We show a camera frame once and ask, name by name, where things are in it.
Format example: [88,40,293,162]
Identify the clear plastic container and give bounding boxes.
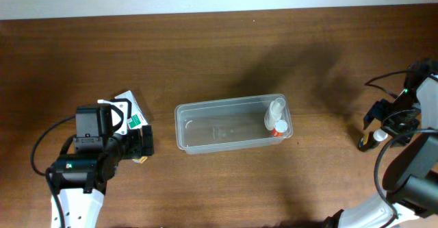
[175,94,294,155]

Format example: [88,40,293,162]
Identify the small gold lid jar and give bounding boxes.
[133,156,148,164]

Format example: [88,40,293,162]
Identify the orange tube white cap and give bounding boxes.
[272,120,289,137]

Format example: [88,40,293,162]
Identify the white spray bottle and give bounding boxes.
[264,98,286,131]

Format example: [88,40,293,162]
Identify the dark bottle white cap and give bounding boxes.
[358,129,388,152]

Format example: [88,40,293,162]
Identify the white green sachet packet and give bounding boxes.
[115,90,149,129]

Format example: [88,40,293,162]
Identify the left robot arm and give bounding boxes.
[45,99,154,227]

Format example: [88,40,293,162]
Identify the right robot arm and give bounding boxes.
[322,58,437,228]

